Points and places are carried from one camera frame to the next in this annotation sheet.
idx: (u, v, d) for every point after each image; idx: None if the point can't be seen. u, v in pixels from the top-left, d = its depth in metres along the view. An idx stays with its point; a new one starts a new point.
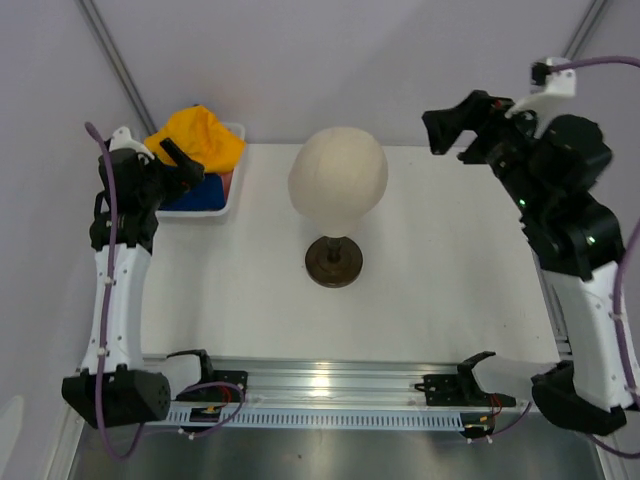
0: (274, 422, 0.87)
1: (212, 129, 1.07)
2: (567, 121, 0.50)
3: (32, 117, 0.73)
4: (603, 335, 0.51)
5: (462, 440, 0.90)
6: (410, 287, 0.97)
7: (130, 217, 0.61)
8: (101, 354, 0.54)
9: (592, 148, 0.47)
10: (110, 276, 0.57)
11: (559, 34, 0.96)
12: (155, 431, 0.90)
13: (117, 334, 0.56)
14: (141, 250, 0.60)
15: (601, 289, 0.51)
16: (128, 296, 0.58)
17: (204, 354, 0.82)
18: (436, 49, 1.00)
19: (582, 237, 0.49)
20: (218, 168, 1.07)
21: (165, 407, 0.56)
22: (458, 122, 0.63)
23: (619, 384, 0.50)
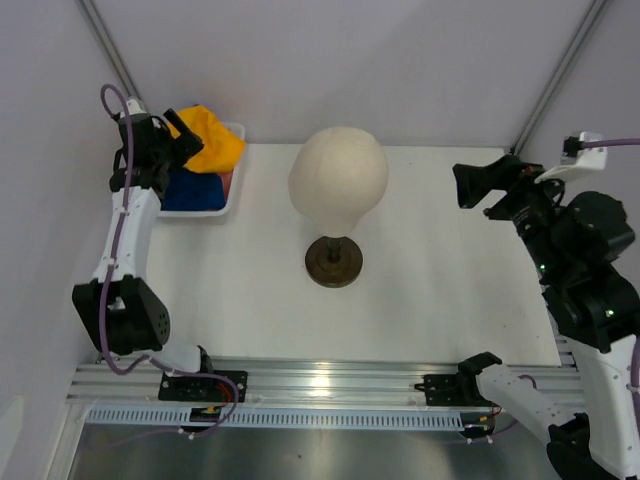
0: (274, 423, 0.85)
1: (212, 129, 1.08)
2: (587, 198, 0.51)
3: (32, 117, 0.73)
4: (620, 407, 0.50)
5: (462, 441, 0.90)
6: (410, 287, 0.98)
7: (145, 168, 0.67)
8: (110, 265, 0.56)
9: (612, 229, 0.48)
10: (124, 207, 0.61)
11: (558, 35, 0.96)
12: (154, 432, 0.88)
13: (126, 251, 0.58)
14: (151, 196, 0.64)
15: (619, 362, 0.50)
16: (139, 226, 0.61)
17: (204, 353, 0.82)
18: (435, 50, 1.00)
19: (601, 308, 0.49)
20: (218, 168, 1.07)
21: (165, 336, 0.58)
22: (489, 182, 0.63)
23: (635, 456, 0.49)
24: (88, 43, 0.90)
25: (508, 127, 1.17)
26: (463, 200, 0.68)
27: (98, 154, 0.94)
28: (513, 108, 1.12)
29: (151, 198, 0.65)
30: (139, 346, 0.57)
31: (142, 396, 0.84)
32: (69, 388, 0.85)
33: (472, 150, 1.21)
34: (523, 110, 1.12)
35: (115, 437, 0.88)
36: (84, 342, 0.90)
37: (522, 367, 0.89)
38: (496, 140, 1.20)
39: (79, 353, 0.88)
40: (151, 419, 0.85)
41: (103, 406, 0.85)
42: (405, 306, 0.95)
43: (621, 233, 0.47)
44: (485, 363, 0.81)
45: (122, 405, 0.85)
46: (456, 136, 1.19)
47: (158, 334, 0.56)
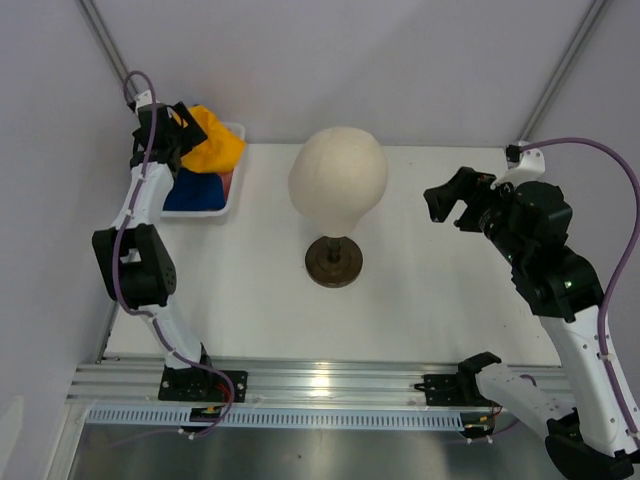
0: (274, 423, 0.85)
1: (212, 129, 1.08)
2: (528, 184, 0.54)
3: (32, 117, 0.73)
4: (595, 379, 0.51)
5: (462, 441, 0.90)
6: (410, 287, 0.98)
7: (161, 151, 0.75)
8: (127, 215, 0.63)
9: (552, 205, 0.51)
10: (142, 174, 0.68)
11: (558, 35, 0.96)
12: (153, 432, 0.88)
13: (143, 207, 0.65)
14: (167, 174, 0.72)
15: (586, 332, 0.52)
16: (154, 191, 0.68)
17: (204, 352, 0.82)
18: (435, 50, 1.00)
19: (559, 281, 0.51)
20: (219, 168, 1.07)
21: (170, 287, 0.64)
22: (450, 193, 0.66)
23: (618, 427, 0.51)
24: (88, 43, 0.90)
25: (508, 127, 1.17)
26: (434, 215, 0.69)
27: (98, 154, 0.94)
28: (513, 108, 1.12)
29: (165, 177, 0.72)
30: (148, 294, 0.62)
31: (142, 396, 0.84)
32: (69, 388, 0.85)
33: (472, 150, 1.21)
34: (523, 110, 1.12)
35: (115, 437, 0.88)
36: (84, 342, 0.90)
37: (522, 367, 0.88)
38: (496, 140, 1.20)
39: (79, 353, 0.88)
40: (151, 419, 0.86)
41: (103, 406, 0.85)
42: (405, 306, 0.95)
43: (561, 209, 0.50)
44: (485, 363, 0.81)
45: (121, 405, 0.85)
46: (456, 136, 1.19)
47: (165, 283, 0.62)
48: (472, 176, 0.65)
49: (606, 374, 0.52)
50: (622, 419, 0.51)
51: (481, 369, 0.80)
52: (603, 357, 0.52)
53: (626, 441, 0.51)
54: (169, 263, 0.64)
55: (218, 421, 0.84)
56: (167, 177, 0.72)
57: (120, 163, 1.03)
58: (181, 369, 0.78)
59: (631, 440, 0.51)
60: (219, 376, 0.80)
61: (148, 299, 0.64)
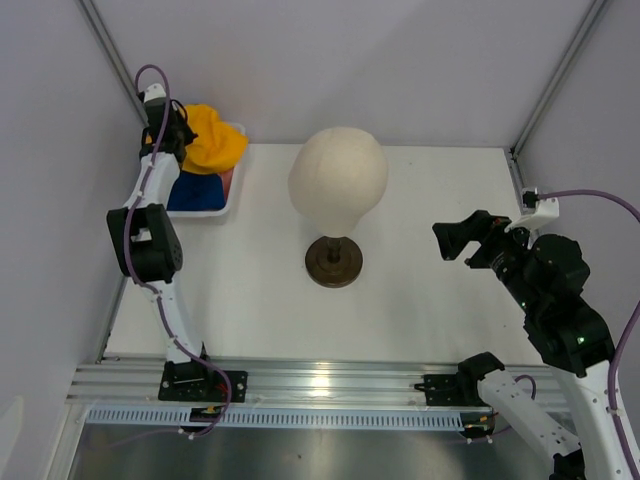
0: (274, 423, 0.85)
1: (220, 126, 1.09)
2: (548, 238, 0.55)
3: (33, 118, 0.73)
4: (603, 430, 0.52)
5: (462, 441, 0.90)
6: (410, 286, 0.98)
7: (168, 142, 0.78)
8: (137, 195, 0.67)
9: (569, 263, 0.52)
10: (151, 161, 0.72)
11: (558, 35, 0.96)
12: (155, 432, 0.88)
13: (152, 191, 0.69)
14: (173, 166, 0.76)
15: (597, 385, 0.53)
16: (162, 175, 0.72)
17: (204, 352, 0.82)
18: (435, 49, 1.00)
19: (573, 337, 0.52)
20: (223, 164, 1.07)
21: (179, 264, 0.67)
22: (466, 234, 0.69)
23: (624, 479, 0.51)
24: (88, 43, 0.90)
25: (508, 127, 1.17)
26: (450, 254, 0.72)
27: (97, 154, 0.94)
28: (513, 108, 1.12)
29: (172, 172, 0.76)
30: (155, 268, 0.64)
31: (142, 396, 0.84)
32: (69, 388, 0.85)
33: (472, 150, 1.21)
34: (523, 110, 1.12)
35: (115, 437, 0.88)
36: (83, 342, 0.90)
37: (522, 367, 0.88)
38: (496, 140, 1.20)
39: (77, 354, 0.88)
40: (151, 419, 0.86)
41: (103, 406, 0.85)
42: (405, 306, 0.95)
43: (578, 268, 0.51)
44: (486, 363, 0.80)
45: (122, 405, 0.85)
46: (456, 136, 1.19)
47: (173, 258, 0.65)
48: (487, 220, 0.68)
49: (614, 426, 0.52)
50: (628, 472, 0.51)
51: (484, 375, 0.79)
52: (613, 411, 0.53)
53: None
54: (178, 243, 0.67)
55: (215, 421, 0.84)
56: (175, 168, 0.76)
57: (120, 163, 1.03)
58: (181, 368, 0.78)
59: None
60: (220, 375, 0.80)
61: (154, 275, 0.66)
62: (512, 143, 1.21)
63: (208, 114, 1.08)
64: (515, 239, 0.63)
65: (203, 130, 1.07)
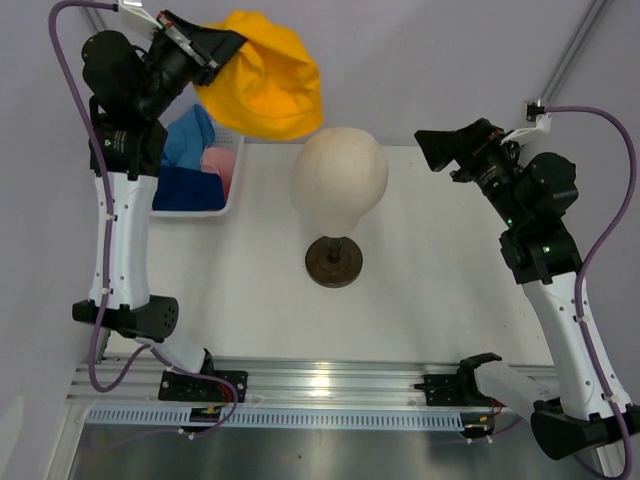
0: (273, 423, 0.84)
1: (293, 70, 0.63)
2: (546, 157, 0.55)
3: (34, 117, 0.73)
4: (571, 339, 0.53)
5: (461, 441, 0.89)
6: (409, 286, 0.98)
7: (132, 135, 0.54)
8: (104, 293, 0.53)
9: (560, 184, 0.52)
10: (110, 212, 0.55)
11: (559, 35, 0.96)
12: (154, 431, 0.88)
13: (120, 273, 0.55)
14: (144, 181, 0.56)
15: (563, 293, 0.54)
16: (130, 232, 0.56)
17: (208, 355, 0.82)
18: (434, 50, 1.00)
19: (540, 249, 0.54)
20: (278, 128, 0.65)
21: (172, 326, 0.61)
22: (465, 144, 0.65)
23: (594, 390, 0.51)
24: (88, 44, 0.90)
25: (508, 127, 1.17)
26: (435, 164, 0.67)
27: None
28: (512, 108, 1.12)
29: (144, 184, 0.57)
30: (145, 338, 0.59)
31: (142, 396, 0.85)
32: (69, 388, 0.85)
33: None
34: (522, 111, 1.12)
35: (115, 437, 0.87)
36: (82, 342, 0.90)
37: (522, 367, 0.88)
38: None
39: (76, 353, 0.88)
40: (150, 420, 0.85)
41: (104, 406, 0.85)
42: (404, 307, 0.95)
43: (567, 190, 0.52)
44: (486, 360, 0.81)
45: (125, 405, 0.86)
46: None
47: (162, 334, 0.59)
48: (486, 129, 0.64)
49: (580, 335, 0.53)
50: (597, 383, 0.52)
51: (480, 365, 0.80)
52: (580, 319, 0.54)
53: (602, 406, 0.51)
54: (164, 309, 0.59)
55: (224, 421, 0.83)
56: (145, 186, 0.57)
57: None
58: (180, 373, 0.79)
59: (606, 405, 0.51)
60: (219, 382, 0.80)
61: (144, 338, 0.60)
62: None
63: (289, 44, 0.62)
64: (508, 154, 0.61)
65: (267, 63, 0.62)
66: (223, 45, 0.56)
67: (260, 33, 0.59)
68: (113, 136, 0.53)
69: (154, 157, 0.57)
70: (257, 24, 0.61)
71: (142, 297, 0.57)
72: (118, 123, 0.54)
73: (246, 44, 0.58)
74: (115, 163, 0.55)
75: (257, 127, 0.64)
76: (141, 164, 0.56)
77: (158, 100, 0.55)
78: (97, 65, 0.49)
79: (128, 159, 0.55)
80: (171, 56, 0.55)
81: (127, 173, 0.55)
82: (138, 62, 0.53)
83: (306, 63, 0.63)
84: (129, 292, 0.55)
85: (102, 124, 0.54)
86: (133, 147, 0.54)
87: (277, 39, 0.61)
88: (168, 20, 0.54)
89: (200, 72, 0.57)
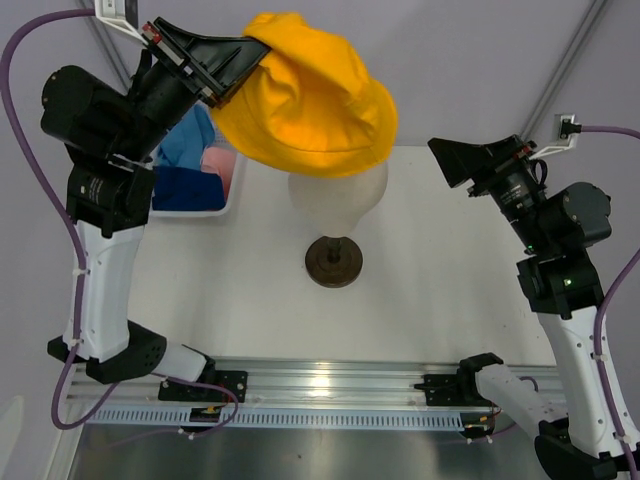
0: (274, 423, 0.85)
1: (338, 91, 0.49)
2: (579, 190, 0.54)
3: (33, 119, 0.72)
4: (586, 377, 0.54)
5: (462, 441, 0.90)
6: (409, 286, 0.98)
7: (109, 186, 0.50)
8: (74, 343, 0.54)
9: (593, 222, 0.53)
10: (82, 267, 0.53)
11: (562, 36, 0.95)
12: (154, 431, 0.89)
13: (91, 327, 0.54)
14: (121, 236, 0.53)
15: (582, 330, 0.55)
16: (103, 286, 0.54)
17: (209, 362, 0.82)
18: (435, 51, 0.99)
19: (561, 281, 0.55)
20: (315, 161, 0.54)
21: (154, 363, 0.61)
22: (494, 162, 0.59)
23: (606, 428, 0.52)
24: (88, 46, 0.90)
25: (506, 128, 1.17)
26: (457, 181, 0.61)
27: None
28: (512, 109, 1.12)
29: (122, 238, 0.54)
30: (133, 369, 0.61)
31: (142, 396, 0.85)
32: (69, 388, 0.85)
33: None
34: (522, 111, 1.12)
35: (114, 437, 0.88)
36: None
37: (522, 367, 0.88)
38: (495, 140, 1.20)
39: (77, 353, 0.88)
40: (150, 419, 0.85)
41: (105, 406, 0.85)
42: (404, 308, 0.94)
43: (599, 230, 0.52)
44: (486, 360, 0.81)
45: (123, 405, 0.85)
46: (455, 135, 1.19)
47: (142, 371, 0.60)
48: (513, 147, 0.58)
49: (596, 373, 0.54)
50: (610, 421, 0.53)
51: (481, 368, 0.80)
52: (597, 357, 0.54)
53: (613, 445, 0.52)
54: (145, 353, 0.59)
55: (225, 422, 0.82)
56: (123, 240, 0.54)
57: None
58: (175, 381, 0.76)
59: (616, 444, 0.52)
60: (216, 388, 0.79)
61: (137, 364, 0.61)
62: None
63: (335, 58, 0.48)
64: (528, 173, 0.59)
65: (305, 84, 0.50)
66: (232, 65, 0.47)
67: (289, 43, 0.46)
68: (89, 186, 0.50)
69: (137, 207, 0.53)
70: (292, 29, 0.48)
71: (117, 345, 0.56)
72: (98, 166, 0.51)
73: (272, 57, 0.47)
74: (93, 211, 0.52)
75: (288, 160, 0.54)
76: (117, 216, 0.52)
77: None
78: (59, 114, 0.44)
79: (103, 212, 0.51)
80: (162, 84, 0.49)
81: (101, 228, 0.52)
82: (116, 105, 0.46)
83: (354, 88, 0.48)
84: (99, 345, 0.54)
85: (83, 166, 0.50)
86: (107, 201, 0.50)
87: (312, 49, 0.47)
88: (155, 33, 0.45)
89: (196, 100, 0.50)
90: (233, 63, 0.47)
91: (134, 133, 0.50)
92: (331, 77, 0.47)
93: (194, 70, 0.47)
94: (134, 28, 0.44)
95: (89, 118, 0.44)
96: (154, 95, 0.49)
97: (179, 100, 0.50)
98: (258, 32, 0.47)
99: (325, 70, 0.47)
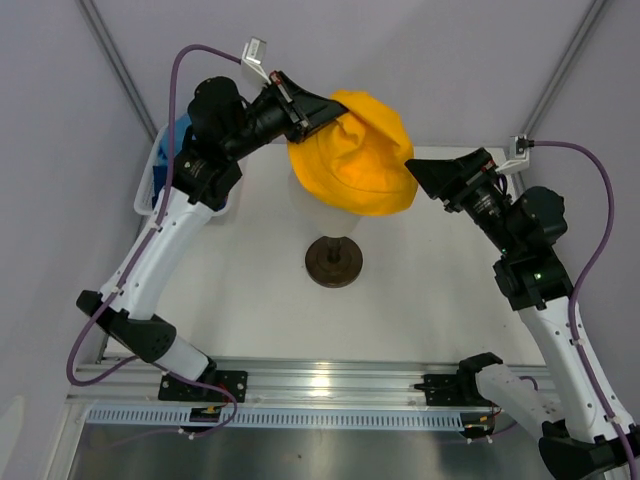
0: (274, 423, 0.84)
1: (390, 144, 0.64)
2: (535, 191, 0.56)
3: (33, 122, 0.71)
4: (569, 362, 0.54)
5: (462, 441, 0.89)
6: (409, 286, 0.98)
7: (208, 168, 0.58)
8: (113, 291, 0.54)
9: (550, 218, 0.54)
10: (157, 222, 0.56)
11: (569, 37, 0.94)
12: (154, 431, 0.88)
13: (137, 281, 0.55)
14: (201, 209, 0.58)
15: (558, 319, 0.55)
16: (166, 249, 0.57)
17: (211, 364, 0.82)
18: (440, 53, 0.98)
19: (531, 277, 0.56)
20: (358, 198, 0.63)
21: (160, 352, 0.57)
22: (466, 173, 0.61)
23: (596, 412, 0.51)
24: (90, 47, 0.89)
25: (506, 129, 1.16)
26: (432, 193, 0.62)
27: (98, 157, 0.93)
28: (515, 110, 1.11)
29: (199, 212, 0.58)
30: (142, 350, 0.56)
31: (142, 396, 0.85)
32: (69, 388, 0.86)
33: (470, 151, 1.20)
34: (522, 113, 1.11)
35: (114, 436, 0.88)
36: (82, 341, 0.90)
37: (522, 367, 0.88)
38: (496, 140, 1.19)
39: (77, 353, 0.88)
40: (152, 419, 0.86)
41: (104, 406, 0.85)
42: (405, 309, 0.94)
43: (556, 225, 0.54)
44: (486, 361, 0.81)
45: (122, 405, 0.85)
46: (456, 136, 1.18)
47: (149, 353, 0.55)
48: (481, 161, 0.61)
49: (579, 357, 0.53)
50: (600, 405, 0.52)
51: (481, 368, 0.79)
52: (576, 342, 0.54)
53: (606, 428, 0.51)
54: (157, 335, 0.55)
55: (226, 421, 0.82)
56: (200, 214, 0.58)
57: (120, 164, 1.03)
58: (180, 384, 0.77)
59: (611, 428, 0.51)
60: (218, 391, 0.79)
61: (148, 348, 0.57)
62: None
63: (392, 125, 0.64)
64: (494, 186, 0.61)
65: (366, 140, 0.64)
66: (320, 112, 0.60)
67: (363, 107, 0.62)
68: (194, 163, 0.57)
69: (220, 192, 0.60)
70: (368, 102, 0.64)
71: (144, 314, 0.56)
72: (204, 152, 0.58)
73: (348, 115, 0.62)
74: (187, 185, 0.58)
75: (337, 194, 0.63)
76: (205, 193, 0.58)
77: (244, 145, 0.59)
78: (203, 102, 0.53)
79: (197, 186, 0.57)
80: (273, 111, 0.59)
81: (189, 196, 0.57)
82: (241, 110, 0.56)
83: (403, 144, 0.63)
84: (132, 302, 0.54)
85: (191, 148, 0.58)
86: (205, 178, 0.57)
87: (378, 114, 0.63)
88: (278, 78, 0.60)
89: (292, 129, 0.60)
90: (320, 112, 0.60)
91: (242, 137, 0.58)
92: (390, 132, 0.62)
93: (295, 108, 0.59)
94: (263, 71, 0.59)
95: (224, 112, 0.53)
96: (262, 118, 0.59)
97: (280, 126, 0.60)
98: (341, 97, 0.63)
99: (381, 128, 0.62)
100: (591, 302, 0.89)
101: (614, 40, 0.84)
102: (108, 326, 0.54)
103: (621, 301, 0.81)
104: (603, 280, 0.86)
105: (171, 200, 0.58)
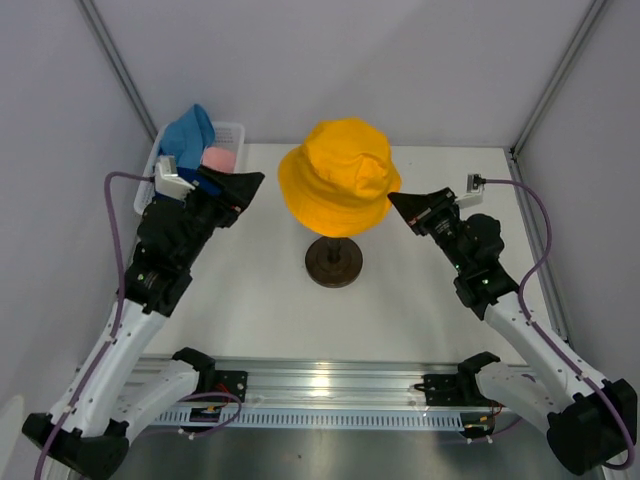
0: (274, 423, 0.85)
1: (373, 164, 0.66)
2: (479, 218, 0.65)
3: (27, 120, 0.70)
4: (533, 342, 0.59)
5: (462, 441, 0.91)
6: (405, 287, 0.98)
7: (161, 278, 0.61)
8: (65, 410, 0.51)
9: (489, 238, 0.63)
10: (111, 335, 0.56)
11: (572, 34, 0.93)
12: (155, 432, 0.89)
13: (90, 395, 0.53)
14: (155, 317, 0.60)
15: (512, 307, 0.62)
16: (120, 361, 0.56)
17: (210, 360, 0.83)
18: (441, 51, 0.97)
19: (483, 286, 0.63)
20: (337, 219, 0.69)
21: (109, 470, 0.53)
22: (433, 205, 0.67)
23: (567, 375, 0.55)
24: (87, 44, 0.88)
25: (508, 127, 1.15)
26: (406, 216, 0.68)
27: (96, 156, 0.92)
28: (516, 109, 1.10)
29: (153, 318, 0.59)
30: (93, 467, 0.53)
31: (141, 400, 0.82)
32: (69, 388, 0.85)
33: (471, 150, 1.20)
34: (524, 110, 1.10)
35: None
36: (82, 340, 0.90)
37: (521, 367, 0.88)
38: (497, 140, 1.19)
39: (77, 352, 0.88)
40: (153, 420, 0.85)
41: None
42: (404, 306, 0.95)
43: (494, 242, 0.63)
44: (485, 361, 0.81)
45: None
46: (456, 136, 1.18)
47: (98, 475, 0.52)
48: (442, 194, 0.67)
49: (537, 334, 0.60)
50: (569, 368, 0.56)
51: (481, 368, 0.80)
52: (531, 321, 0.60)
53: (581, 386, 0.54)
54: (109, 452, 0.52)
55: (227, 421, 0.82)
56: (152, 323, 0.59)
57: (120, 163, 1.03)
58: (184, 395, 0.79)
59: (585, 385, 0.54)
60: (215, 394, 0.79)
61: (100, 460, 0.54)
62: (512, 143, 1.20)
63: (370, 155, 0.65)
64: (455, 212, 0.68)
65: (358, 173, 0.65)
66: (251, 185, 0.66)
67: (348, 150, 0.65)
68: (147, 275, 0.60)
69: (173, 299, 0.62)
70: (349, 144, 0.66)
71: (99, 428, 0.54)
72: (154, 264, 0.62)
73: (336, 163, 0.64)
74: (141, 294, 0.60)
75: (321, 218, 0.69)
76: (159, 302, 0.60)
77: (193, 249, 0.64)
78: (152, 224, 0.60)
79: (151, 294, 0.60)
80: (204, 209, 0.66)
81: (144, 304, 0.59)
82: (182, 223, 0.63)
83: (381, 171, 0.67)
84: (86, 420, 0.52)
85: (141, 262, 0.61)
86: (159, 287, 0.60)
87: (353, 137, 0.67)
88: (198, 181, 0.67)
89: (225, 217, 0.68)
90: (251, 185, 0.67)
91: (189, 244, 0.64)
92: (377, 152, 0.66)
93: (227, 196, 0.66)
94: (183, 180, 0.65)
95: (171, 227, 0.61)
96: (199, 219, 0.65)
97: (213, 219, 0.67)
98: (311, 143, 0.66)
99: (363, 163, 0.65)
100: (594, 300, 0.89)
101: (617, 36, 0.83)
102: (59, 450, 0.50)
103: (624, 300, 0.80)
104: (606, 279, 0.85)
105: (125, 311, 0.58)
